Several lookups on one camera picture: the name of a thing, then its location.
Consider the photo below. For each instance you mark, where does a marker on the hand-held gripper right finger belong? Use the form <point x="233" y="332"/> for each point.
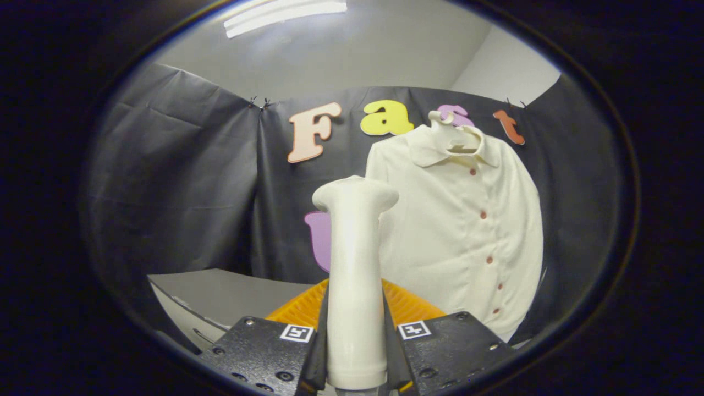
<point x="445" y="352"/>

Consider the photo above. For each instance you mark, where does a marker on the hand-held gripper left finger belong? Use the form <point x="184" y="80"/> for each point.
<point x="264" y="352"/>

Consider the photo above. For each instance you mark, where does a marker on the cream button-up shirt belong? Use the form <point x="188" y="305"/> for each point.
<point x="451" y="236"/>

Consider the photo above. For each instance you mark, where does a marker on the white clothes hanger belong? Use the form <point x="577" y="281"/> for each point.
<point x="448" y="125"/>

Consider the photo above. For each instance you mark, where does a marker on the grey cabinet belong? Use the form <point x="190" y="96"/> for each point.
<point x="231" y="294"/>

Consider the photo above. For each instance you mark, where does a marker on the black backdrop cloth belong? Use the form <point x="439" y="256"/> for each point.
<point x="181" y="187"/>

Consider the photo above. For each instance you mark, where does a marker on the ceiling light panel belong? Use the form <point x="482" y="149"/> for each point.
<point x="280" y="15"/>

